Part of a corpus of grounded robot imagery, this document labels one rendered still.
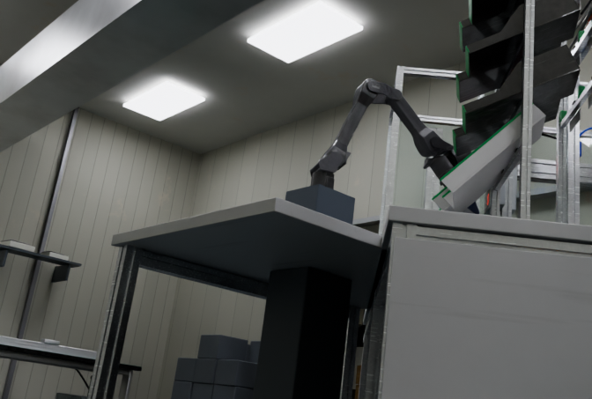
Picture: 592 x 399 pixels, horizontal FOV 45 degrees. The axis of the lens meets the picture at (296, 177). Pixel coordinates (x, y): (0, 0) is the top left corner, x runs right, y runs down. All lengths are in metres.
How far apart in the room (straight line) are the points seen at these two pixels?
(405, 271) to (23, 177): 9.45
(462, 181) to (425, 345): 0.49
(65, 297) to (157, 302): 1.45
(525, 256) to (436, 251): 0.16
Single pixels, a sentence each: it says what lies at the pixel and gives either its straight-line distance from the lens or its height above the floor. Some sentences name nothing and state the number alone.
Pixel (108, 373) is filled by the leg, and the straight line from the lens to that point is 1.89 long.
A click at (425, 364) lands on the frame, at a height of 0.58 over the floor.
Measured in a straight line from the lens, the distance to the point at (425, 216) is 1.35.
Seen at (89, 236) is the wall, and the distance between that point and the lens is 10.80.
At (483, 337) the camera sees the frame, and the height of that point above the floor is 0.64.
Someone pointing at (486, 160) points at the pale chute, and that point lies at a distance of 1.68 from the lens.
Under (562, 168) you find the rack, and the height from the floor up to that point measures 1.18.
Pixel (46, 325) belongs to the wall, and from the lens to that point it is 10.51.
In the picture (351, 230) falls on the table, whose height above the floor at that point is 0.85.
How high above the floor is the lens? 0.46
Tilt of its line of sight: 19 degrees up
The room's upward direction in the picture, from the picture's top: 8 degrees clockwise
